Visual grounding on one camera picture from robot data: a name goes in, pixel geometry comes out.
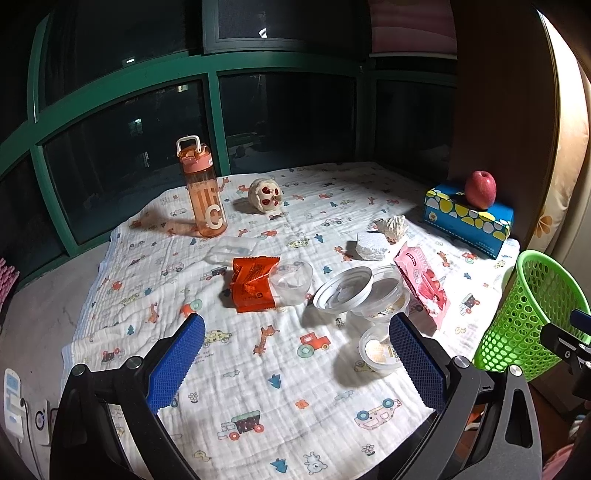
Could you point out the green plastic trash basket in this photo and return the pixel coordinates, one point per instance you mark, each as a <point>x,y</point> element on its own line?
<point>543,293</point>

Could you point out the pink snack packet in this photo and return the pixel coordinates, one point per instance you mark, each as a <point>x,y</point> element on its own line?
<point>422,281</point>

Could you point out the white cartoon print blanket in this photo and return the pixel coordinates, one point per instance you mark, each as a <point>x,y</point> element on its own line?
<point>282,393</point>

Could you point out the clear plastic cup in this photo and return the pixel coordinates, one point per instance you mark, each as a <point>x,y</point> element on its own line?
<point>290,282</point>

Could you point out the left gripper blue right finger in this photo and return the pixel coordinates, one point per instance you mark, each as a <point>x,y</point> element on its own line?
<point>427,376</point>

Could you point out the blue yellow tissue box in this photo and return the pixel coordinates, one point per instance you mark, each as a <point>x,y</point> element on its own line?
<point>446,208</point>

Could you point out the red apple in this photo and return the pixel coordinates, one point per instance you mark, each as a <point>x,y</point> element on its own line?
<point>481,190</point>

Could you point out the orange snack wrapper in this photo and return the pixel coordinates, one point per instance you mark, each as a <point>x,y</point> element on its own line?
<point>250,285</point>

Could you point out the clear round food container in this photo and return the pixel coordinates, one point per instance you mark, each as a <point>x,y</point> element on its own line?
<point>388,296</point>

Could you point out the green window frame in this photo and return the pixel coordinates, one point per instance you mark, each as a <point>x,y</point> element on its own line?
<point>95,94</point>

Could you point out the white power strip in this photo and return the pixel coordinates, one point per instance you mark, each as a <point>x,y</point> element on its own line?
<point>16,415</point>

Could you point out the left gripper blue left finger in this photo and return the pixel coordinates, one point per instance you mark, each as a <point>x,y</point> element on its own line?
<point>174,361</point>

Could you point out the white skull toy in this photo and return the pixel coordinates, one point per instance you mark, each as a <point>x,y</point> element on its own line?
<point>265,195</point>

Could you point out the orange water bottle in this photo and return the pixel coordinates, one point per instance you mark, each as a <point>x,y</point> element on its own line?
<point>196,162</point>

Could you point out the clear plastic wrapper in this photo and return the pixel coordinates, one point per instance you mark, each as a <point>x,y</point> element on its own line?
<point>229,248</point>

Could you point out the small sauce cup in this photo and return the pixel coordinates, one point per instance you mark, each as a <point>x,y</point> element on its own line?
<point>377,352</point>

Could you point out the patterned paper ball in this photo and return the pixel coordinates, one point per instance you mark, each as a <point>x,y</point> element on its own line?
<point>394,228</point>

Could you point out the white round plastic lid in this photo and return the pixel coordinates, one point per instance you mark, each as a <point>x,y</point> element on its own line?
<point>346,290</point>

